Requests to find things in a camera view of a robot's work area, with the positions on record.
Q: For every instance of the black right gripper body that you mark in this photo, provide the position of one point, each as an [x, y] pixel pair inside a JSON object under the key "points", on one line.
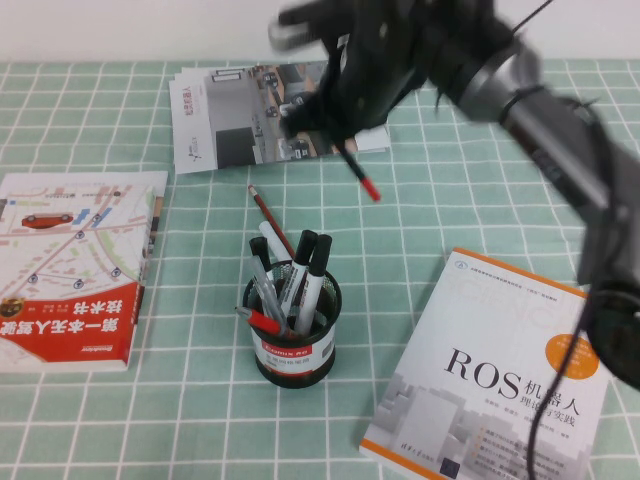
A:
{"points": [[380, 60]]}

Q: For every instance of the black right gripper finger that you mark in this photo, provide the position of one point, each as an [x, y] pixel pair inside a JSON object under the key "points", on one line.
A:
{"points": [[352, 127], [305, 120]]}

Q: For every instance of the red and black pen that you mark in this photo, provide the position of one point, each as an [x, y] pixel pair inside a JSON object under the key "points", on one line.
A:
{"points": [[361, 175]]}

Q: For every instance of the white marker pen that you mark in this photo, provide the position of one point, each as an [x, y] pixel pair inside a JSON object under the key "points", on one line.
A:
{"points": [[274, 240]]}

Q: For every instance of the transparent grey pen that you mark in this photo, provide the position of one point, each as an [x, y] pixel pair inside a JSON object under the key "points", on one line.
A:
{"points": [[270, 300]]}

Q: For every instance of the red pen with silver tip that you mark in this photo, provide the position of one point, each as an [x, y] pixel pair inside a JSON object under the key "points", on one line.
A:
{"points": [[265, 321]]}

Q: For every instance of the black mesh pen holder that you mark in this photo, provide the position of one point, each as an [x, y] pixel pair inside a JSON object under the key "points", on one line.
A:
{"points": [[295, 360]]}

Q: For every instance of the robot photo brochure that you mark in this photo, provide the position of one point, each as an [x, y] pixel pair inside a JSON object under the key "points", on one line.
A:
{"points": [[225, 115]]}

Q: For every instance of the red pencil with eraser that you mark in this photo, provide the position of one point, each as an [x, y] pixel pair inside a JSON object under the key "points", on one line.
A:
{"points": [[265, 210]]}

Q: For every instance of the white marker with black cap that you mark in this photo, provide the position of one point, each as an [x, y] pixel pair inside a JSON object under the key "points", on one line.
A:
{"points": [[304, 250], [320, 260], [260, 252]]}

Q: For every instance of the white orange ROS book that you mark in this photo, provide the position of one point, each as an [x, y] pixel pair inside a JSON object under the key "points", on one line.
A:
{"points": [[475, 340]]}

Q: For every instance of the red white map book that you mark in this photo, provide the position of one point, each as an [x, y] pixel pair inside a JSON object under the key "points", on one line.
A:
{"points": [[75, 280]]}

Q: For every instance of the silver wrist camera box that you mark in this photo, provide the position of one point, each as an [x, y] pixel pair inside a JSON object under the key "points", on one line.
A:
{"points": [[287, 37]]}

